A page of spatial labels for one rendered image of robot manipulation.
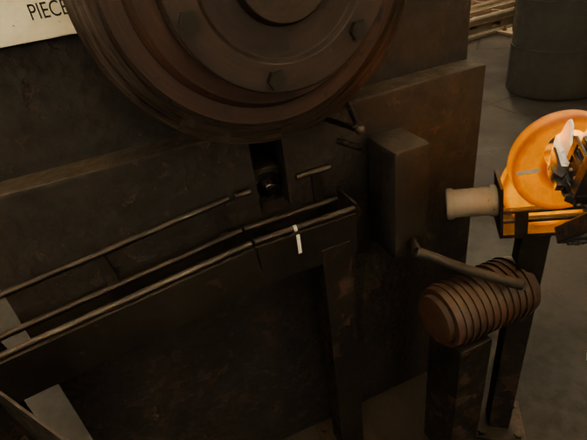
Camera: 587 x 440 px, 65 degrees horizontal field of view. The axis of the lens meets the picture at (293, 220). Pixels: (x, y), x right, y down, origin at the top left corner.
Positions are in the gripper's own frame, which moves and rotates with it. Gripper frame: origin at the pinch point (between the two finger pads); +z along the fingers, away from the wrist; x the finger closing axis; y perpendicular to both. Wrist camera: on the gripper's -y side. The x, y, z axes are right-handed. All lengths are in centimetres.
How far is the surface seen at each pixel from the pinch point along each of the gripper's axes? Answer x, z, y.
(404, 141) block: 22.2, 9.4, -7.3
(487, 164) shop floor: -33, 125, -121
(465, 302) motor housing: 11.9, -9.8, -30.6
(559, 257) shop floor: -41, 51, -101
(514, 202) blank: 2.7, 3.5, -18.0
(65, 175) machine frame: 75, -8, 5
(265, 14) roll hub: 40.1, -5.5, 24.9
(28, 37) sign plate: 74, 1, 22
